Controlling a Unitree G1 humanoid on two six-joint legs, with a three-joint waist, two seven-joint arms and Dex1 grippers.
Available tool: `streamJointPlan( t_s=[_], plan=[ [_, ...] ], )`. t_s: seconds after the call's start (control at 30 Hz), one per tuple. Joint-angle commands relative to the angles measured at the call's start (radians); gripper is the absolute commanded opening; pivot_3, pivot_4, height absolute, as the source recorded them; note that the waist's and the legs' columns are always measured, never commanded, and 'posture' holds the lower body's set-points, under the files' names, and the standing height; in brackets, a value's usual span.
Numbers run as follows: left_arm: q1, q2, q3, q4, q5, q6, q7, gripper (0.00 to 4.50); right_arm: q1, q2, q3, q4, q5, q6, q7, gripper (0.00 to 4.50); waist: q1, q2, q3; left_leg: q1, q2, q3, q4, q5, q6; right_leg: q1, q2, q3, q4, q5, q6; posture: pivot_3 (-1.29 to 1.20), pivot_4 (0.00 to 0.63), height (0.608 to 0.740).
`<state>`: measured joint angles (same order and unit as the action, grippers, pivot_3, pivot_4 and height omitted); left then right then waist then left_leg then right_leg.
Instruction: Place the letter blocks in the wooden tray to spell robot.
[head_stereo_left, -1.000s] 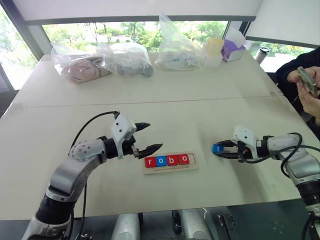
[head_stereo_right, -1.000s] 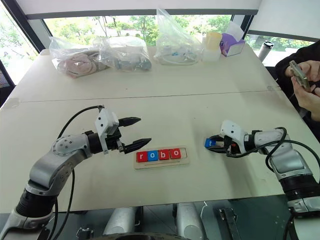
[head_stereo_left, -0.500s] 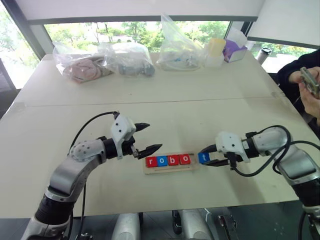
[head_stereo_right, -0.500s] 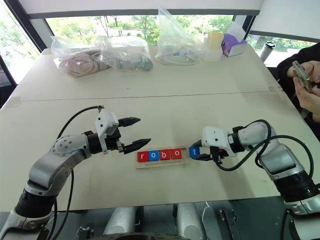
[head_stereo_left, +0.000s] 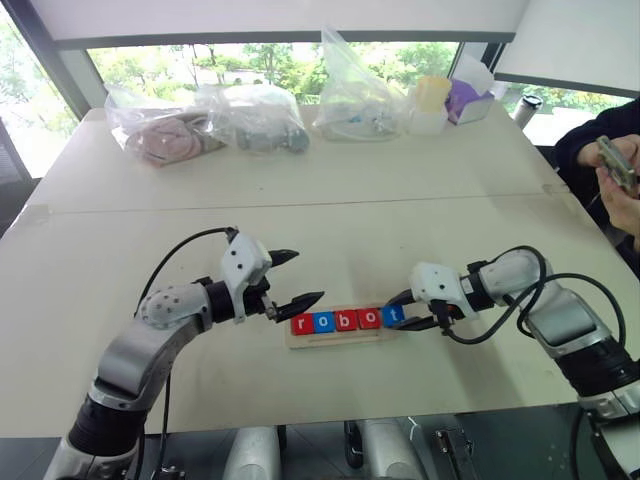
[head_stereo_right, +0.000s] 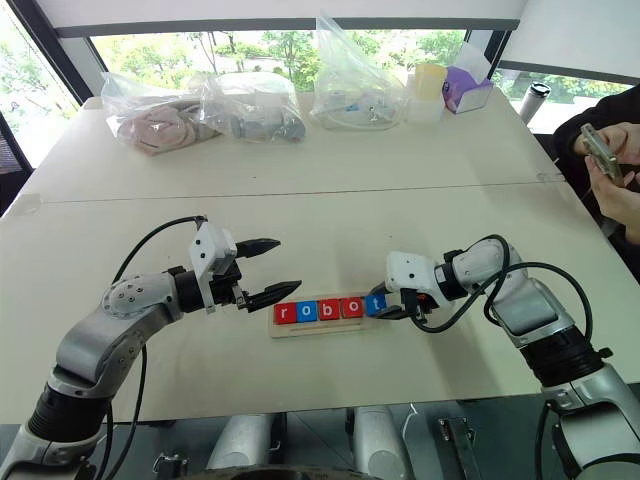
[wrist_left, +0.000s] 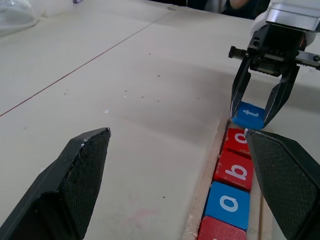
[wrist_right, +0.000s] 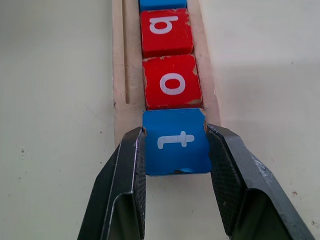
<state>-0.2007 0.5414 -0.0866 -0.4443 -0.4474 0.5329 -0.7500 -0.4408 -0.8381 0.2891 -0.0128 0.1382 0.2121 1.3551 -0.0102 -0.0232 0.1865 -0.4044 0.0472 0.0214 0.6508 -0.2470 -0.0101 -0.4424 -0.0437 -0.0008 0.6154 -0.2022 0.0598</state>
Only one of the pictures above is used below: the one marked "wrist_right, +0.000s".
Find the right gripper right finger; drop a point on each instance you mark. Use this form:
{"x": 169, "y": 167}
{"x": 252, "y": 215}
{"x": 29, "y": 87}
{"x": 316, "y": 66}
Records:
{"x": 252, "y": 195}

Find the wooden letter tray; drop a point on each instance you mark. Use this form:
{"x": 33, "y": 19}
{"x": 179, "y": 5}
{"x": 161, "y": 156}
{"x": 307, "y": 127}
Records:
{"x": 118, "y": 62}

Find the red letter tile b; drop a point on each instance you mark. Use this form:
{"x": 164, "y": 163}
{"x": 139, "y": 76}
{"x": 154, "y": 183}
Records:
{"x": 166, "y": 32}

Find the blue letter tile t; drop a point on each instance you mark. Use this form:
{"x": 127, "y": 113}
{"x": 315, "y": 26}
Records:
{"x": 175, "y": 142}

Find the red letter tile o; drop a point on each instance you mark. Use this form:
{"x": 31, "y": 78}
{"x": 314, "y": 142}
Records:
{"x": 172, "y": 82}

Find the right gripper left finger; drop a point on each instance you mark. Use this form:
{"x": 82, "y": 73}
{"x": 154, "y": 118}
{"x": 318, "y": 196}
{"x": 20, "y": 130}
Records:
{"x": 117, "y": 195}

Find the blue letter tile o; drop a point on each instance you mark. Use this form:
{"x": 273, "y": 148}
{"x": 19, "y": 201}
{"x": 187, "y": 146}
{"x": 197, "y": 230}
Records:
{"x": 162, "y": 4}

